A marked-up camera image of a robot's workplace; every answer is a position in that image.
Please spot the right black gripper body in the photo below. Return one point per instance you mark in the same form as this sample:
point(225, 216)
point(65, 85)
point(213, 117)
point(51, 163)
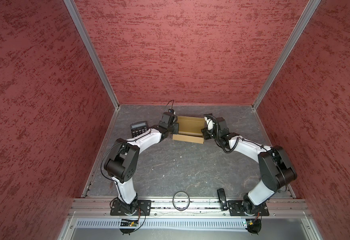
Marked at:
point(208, 134)

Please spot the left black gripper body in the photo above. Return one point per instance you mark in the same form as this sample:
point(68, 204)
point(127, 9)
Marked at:
point(173, 129)

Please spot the brown cardboard box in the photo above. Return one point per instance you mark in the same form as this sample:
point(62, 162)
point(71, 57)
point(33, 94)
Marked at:
point(190, 130)

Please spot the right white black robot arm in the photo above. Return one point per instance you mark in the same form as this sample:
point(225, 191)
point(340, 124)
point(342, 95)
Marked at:
point(276, 169)

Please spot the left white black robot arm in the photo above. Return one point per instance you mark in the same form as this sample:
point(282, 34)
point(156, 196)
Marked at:
point(122, 159)

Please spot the black desk calculator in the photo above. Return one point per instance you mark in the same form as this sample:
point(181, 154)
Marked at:
point(139, 128)

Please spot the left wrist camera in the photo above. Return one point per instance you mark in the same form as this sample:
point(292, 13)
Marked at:
point(169, 117)

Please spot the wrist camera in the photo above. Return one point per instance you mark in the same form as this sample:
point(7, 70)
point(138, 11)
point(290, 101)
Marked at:
point(209, 122)
point(169, 117)

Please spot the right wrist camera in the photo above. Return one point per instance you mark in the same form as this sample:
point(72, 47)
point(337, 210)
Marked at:
point(209, 122)

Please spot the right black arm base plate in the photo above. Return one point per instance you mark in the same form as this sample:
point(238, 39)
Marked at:
point(237, 209)

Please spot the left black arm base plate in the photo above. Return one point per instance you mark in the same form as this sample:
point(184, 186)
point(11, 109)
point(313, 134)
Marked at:
point(118, 208)

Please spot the white perforated cable duct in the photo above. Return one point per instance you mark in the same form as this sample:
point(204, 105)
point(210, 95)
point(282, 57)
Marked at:
point(174, 224)

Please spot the aluminium front rail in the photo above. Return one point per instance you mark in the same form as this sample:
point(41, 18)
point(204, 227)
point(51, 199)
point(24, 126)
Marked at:
point(193, 208)

